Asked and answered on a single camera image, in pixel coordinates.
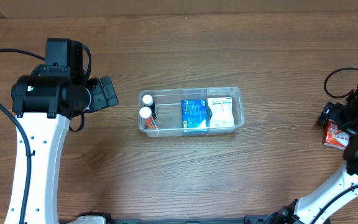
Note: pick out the clear plastic container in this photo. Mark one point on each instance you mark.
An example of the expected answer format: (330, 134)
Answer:
(169, 116)

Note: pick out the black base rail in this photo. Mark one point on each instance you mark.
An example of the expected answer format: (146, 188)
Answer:
(106, 218)

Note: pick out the red box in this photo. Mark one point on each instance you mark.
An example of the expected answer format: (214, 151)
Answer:
(334, 137)

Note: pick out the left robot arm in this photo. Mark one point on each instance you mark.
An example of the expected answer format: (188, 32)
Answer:
(44, 103)

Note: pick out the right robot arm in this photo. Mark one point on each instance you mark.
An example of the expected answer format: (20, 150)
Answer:
(342, 186)

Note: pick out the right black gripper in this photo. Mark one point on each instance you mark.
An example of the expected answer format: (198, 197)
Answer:
(327, 112)

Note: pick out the blue box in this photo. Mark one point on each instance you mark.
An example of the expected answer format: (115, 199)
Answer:
(194, 113)

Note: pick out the black bottle white cap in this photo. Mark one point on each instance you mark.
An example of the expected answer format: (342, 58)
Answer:
(149, 102)

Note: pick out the white box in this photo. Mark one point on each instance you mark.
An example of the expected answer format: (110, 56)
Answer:
(220, 112)

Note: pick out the orange bottle white cap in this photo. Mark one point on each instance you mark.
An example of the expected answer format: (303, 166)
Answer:
(146, 114)

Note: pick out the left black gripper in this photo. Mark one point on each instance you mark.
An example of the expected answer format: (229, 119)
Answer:
(103, 93)

